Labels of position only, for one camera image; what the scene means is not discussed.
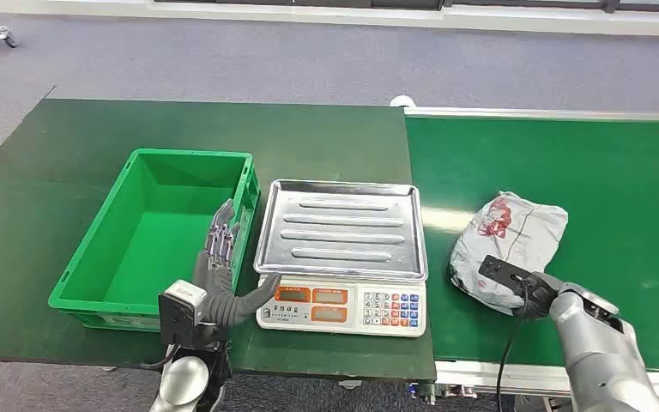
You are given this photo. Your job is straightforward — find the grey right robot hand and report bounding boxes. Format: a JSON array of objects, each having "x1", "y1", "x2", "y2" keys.
[{"x1": 511, "y1": 271, "x2": 565, "y2": 320}]

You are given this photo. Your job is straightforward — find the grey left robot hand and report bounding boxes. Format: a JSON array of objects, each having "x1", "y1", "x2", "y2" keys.
[{"x1": 192, "y1": 198, "x2": 283, "y2": 330}]

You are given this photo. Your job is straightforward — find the grey package with red print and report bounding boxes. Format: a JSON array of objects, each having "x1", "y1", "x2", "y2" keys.
[{"x1": 449, "y1": 191, "x2": 570, "y2": 318}]

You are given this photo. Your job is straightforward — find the green conveyor belt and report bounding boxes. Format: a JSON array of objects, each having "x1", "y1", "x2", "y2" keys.
[{"x1": 404, "y1": 116, "x2": 659, "y2": 374}]

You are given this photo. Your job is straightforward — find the green plastic crate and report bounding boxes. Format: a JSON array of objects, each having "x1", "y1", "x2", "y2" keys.
[{"x1": 47, "y1": 148, "x2": 261, "y2": 333}]

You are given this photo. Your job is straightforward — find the white electronic scale body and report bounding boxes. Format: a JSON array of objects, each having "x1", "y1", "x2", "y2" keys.
[{"x1": 255, "y1": 273, "x2": 428, "y2": 339}]

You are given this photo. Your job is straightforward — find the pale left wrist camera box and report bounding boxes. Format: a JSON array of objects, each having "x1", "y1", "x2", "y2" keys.
[{"x1": 157, "y1": 279, "x2": 209, "y2": 349}]

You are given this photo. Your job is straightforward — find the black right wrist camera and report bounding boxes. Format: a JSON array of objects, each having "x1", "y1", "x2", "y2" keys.
[{"x1": 478, "y1": 254, "x2": 537, "y2": 295}]

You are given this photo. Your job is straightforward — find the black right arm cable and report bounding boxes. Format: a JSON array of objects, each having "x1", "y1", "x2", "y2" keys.
[{"x1": 495, "y1": 281, "x2": 531, "y2": 412}]

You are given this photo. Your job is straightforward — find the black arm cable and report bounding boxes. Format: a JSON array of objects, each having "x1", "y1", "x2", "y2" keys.
[
  {"x1": 495, "y1": 281, "x2": 531, "y2": 412},
  {"x1": 138, "y1": 343, "x2": 182, "y2": 373}
]

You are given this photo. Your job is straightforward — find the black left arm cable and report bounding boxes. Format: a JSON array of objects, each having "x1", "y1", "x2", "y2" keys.
[{"x1": 138, "y1": 343, "x2": 182, "y2": 373}]

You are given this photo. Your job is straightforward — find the silver conveyor frame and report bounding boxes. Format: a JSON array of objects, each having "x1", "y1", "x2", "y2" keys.
[{"x1": 389, "y1": 94, "x2": 659, "y2": 407}]

